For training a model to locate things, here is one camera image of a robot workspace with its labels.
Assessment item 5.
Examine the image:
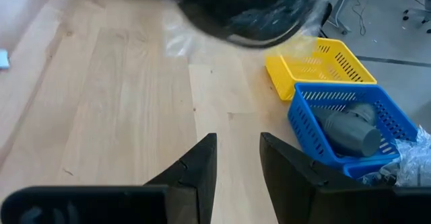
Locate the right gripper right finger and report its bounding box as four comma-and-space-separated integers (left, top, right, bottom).
259, 131, 397, 224

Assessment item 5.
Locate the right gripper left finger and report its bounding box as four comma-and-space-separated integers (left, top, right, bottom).
143, 133, 219, 224

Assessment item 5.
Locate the clear bag with black item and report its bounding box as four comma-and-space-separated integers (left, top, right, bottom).
358, 163, 400, 187
161, 0, 335, 59
392, 125, 431, 188

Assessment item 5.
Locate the blue plastic basket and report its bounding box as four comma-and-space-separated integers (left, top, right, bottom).
342, 155, 402, 181
287, 82, 419, 170

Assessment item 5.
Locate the yellow plastic basket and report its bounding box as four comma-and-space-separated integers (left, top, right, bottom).
265, 36, 378, 102

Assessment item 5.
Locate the grey stand base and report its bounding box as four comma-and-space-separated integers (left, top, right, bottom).
331, 0, 354, 36

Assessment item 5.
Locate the grey cart base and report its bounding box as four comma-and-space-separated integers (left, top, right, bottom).
402, 0, 431, 35

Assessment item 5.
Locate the white toothpaste tube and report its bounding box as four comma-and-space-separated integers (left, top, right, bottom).
0, 48, 11, 71

